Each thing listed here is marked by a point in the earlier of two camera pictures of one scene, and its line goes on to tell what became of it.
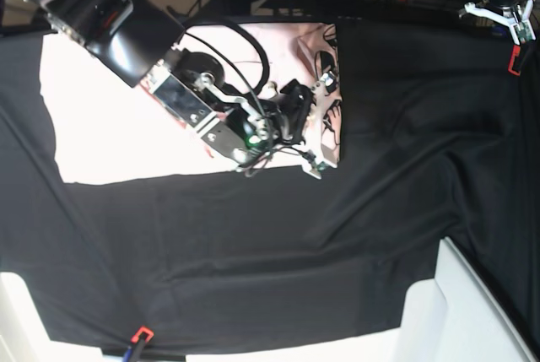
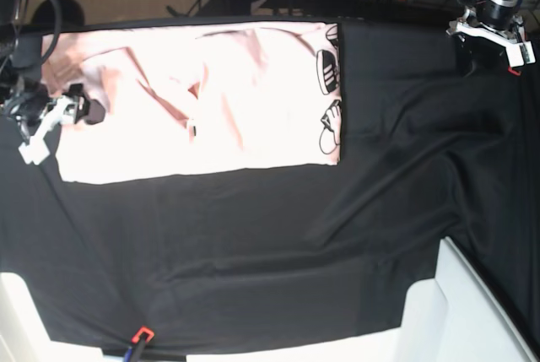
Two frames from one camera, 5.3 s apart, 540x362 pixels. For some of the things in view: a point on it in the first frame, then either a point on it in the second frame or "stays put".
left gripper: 290,106 -> 31,102
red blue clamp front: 137,343 stays put
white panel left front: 23,335 stays put
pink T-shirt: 110,130 stays put
